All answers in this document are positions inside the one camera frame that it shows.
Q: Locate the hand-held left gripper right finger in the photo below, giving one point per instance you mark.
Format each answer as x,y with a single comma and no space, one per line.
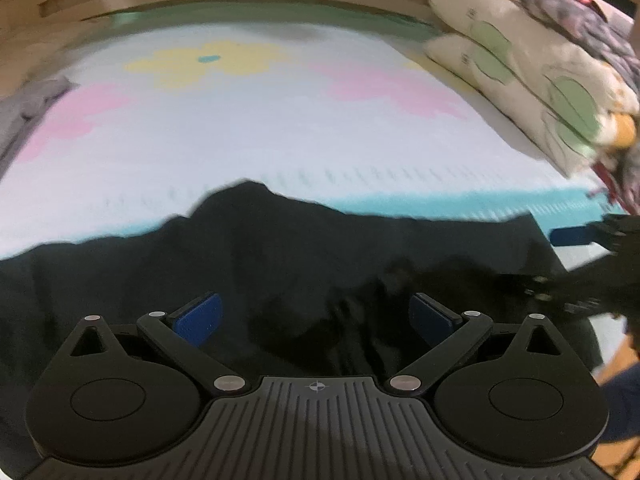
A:
429,316

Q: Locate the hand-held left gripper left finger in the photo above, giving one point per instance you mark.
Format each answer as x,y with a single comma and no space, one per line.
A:
200,316

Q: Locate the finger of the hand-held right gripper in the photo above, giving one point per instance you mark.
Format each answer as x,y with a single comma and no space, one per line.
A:
570,235
535,286

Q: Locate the black pants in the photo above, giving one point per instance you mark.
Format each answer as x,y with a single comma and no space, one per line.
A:
300,260

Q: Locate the red ribbon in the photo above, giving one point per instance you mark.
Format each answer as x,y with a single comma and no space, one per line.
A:
606,180

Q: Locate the person's leg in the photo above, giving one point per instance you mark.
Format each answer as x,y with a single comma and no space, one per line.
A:
625,400

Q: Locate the cream green-patterned pillows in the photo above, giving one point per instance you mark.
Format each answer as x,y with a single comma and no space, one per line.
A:
525,70

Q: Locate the flower printed bed sheet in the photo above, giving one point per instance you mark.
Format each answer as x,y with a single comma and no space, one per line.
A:
250,125

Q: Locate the grey floral cloth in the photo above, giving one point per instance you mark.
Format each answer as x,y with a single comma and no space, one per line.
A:
595,25

